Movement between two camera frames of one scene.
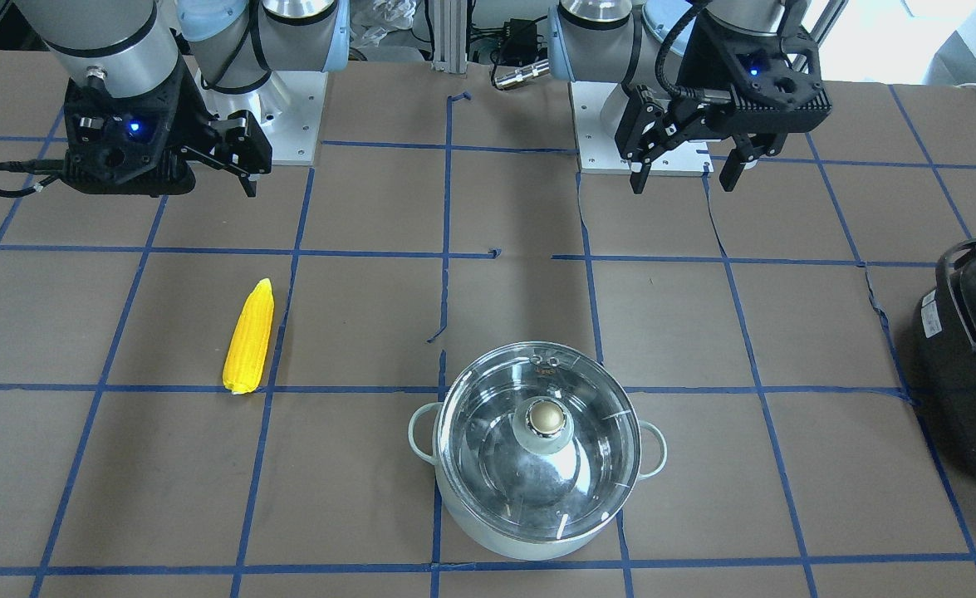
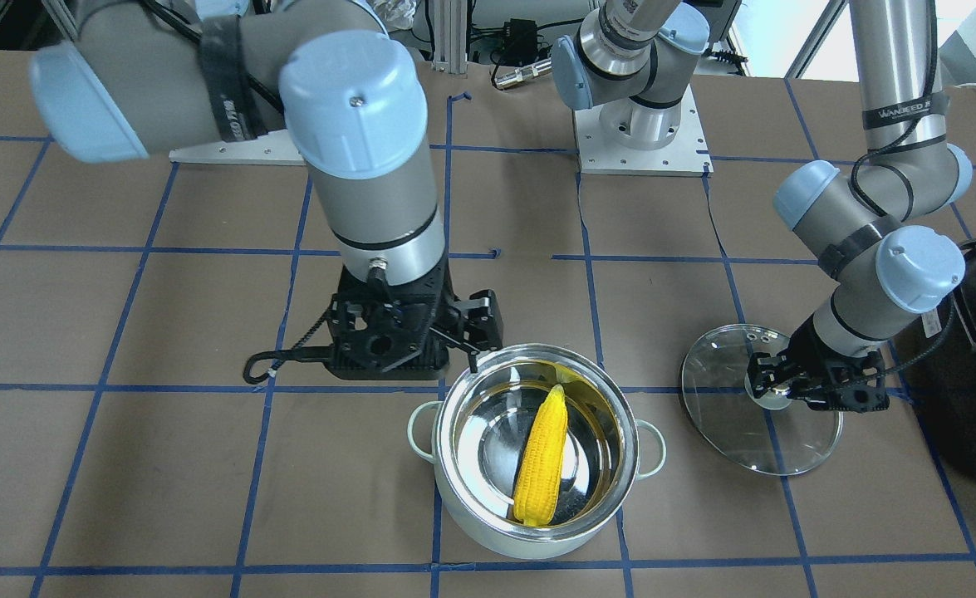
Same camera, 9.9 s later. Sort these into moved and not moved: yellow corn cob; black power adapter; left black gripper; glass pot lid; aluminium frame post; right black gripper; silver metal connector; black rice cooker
Moved: glass pot lid; right black gripper; yellow corn cob; left black gripper
Not moved: black rice cooker; silver metal connector; aluminium frame post; black power adapter
